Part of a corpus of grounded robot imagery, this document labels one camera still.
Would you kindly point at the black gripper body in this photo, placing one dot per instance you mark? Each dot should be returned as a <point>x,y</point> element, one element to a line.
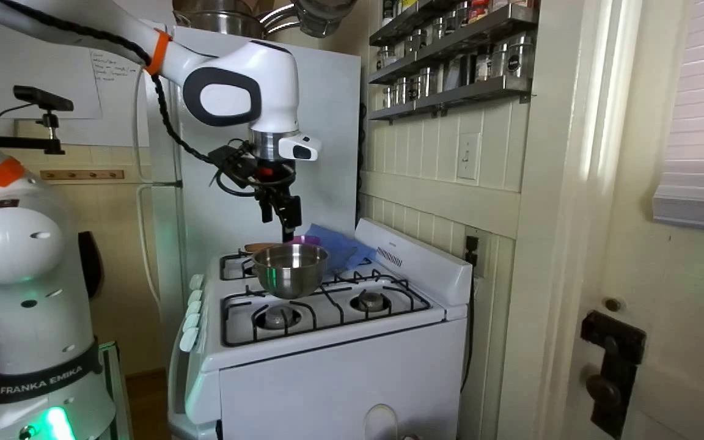
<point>269,178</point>

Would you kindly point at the silver metal bowl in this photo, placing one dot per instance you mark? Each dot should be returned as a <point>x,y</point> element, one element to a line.
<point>291,272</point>

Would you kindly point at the blue cloth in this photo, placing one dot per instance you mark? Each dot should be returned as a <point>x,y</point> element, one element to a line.
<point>341,244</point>

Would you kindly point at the black burner grate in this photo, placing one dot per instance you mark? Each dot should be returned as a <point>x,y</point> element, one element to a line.
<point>231,259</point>
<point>326,325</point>

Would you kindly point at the white refrigerator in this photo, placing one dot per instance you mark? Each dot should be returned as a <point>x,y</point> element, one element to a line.
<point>327,112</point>

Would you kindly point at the white gas stove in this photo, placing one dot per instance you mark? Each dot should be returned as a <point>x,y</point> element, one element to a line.
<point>327,382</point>

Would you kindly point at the hanging steel pot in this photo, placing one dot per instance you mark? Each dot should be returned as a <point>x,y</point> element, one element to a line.
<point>208,15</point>
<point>323,15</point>

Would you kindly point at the black rounded object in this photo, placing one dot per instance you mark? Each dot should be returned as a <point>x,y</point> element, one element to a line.
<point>92,264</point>

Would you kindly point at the black door lock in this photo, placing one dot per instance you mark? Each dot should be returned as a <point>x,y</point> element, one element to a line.
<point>612,368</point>

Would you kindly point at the white panel door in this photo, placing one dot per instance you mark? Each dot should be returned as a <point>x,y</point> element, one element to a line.
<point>694,325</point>

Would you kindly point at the white window blind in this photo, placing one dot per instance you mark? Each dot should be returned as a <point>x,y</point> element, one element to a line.
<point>701,123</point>

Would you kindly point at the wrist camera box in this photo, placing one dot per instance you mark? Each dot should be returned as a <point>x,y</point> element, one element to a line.
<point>298,150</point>

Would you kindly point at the wall outlet with black plug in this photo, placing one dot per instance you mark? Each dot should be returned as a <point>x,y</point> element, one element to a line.
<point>472,244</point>

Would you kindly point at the wooden wall strip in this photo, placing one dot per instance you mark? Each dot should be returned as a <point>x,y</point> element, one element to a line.
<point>83,175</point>

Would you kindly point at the white wall light switch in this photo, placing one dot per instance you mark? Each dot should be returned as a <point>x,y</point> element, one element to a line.
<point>467,154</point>

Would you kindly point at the metal wall spice rack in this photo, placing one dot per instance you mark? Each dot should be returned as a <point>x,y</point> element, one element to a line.
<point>450,96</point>

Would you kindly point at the white wall board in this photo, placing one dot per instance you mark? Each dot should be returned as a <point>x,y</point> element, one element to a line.
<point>83,112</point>

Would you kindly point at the black camera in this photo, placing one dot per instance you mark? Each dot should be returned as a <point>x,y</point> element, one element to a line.
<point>41,99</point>

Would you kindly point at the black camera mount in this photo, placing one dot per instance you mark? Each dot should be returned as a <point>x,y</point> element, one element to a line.
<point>24,143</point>

